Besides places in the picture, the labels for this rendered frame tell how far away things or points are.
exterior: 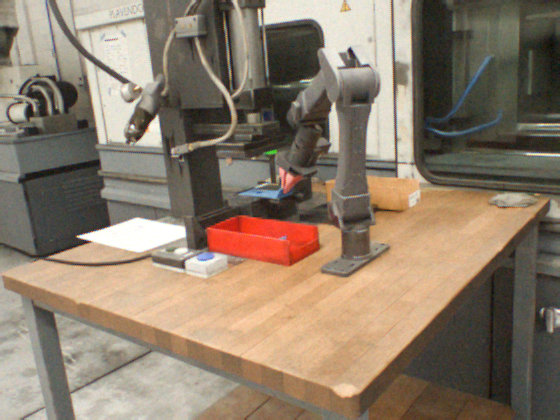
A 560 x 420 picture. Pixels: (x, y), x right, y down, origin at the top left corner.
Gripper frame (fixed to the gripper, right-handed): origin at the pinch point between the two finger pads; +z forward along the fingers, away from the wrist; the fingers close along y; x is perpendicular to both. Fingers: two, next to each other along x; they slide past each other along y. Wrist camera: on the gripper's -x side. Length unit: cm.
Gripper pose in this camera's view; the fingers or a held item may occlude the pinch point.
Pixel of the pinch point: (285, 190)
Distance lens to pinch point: 145.9
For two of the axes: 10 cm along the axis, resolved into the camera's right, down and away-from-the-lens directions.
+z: -3.3, 8.0, 5.1
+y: -7.3, -5.6, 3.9
